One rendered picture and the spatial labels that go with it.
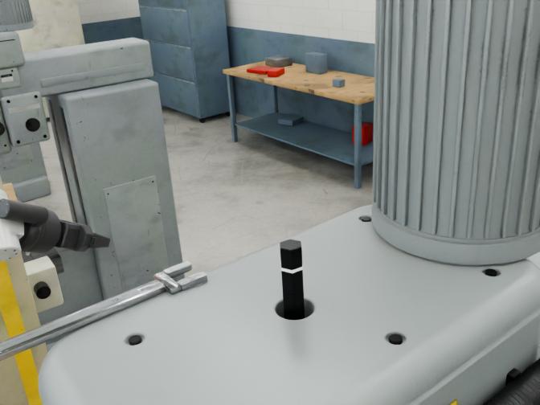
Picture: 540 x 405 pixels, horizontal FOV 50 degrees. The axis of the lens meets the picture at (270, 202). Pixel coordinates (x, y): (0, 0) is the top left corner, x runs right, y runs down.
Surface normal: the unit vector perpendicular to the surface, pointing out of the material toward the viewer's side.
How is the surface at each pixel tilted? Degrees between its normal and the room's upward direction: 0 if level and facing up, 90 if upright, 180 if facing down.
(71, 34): 90
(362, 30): 90
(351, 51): 90
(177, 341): 0
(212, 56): 90
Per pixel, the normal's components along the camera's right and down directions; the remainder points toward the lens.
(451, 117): -0.45, 0.39
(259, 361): -0.06, -0.91
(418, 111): -0.76, 0.31
